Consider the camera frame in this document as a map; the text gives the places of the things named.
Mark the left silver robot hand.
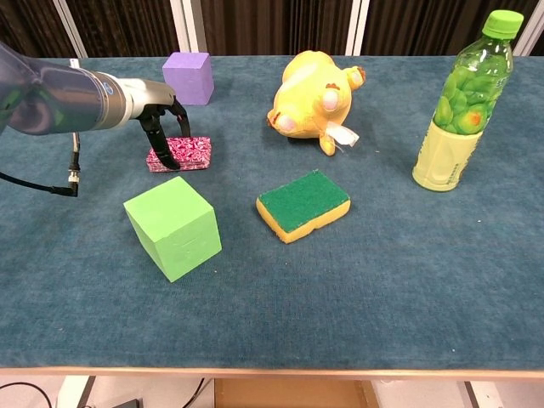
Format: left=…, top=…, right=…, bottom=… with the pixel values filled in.
left=124, top=78, right=191, bottom=172

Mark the pink speckled block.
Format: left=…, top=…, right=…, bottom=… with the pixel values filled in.
left=145, top=135, right=213, bottom=173

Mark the purple foam cube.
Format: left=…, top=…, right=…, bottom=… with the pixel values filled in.
left=161, top=51, right=215, bottom=106

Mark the green foam cube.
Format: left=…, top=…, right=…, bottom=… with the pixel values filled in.
left=122, top=175, right=224, bottom=284

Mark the dark brown curtain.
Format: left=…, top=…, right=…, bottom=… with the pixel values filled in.
left=0, top=0, right=544, bottom=60

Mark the yellow plush duck toy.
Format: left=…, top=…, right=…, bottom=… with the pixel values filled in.
left=266, top=49, right=368, bottom=158

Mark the green and yellow sponge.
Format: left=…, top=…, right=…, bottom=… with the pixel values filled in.
left=255, top=168, right=353, bottom=246

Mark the blue fabric table mat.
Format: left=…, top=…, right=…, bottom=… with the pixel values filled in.
left=0, top=54, right=544, bottom=371

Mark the white table leg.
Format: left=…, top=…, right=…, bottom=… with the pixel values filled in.
left=462, top=380, right=490, bottom=408
left=56, top=376, right=97, bottom=408

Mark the green tea plastic bottle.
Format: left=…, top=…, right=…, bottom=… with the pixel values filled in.
left=411, top=9, right=525, bottom=193

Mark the brown cardboard box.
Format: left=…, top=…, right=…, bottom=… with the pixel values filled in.
left=212, top=377, right=380, bottom=408

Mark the white frame post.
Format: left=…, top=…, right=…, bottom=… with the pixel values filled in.
left=513, top=19, right=544, bottom=57
left=345, top=0, right=371, bottom=57
left=169, top=0, right=208, bottom=57
left=52, top=0, right=88, bottom=68

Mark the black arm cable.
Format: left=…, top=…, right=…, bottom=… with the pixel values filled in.
left=0, top=130, right=82, bottom=198

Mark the black floor cable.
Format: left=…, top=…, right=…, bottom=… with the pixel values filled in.
left=185, top=377, right=207, bottom=408
left=0, top=382, right=57, bottom=408

